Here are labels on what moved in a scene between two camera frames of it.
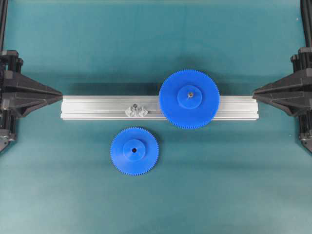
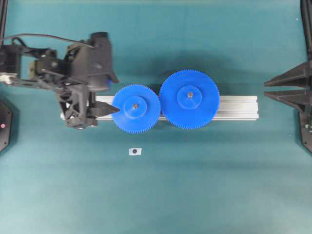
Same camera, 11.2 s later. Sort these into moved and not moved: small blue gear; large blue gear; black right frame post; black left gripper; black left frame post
Moved: small blue gear; black left gripper
Not moved: black right frame post; large blue gear; black left frame post
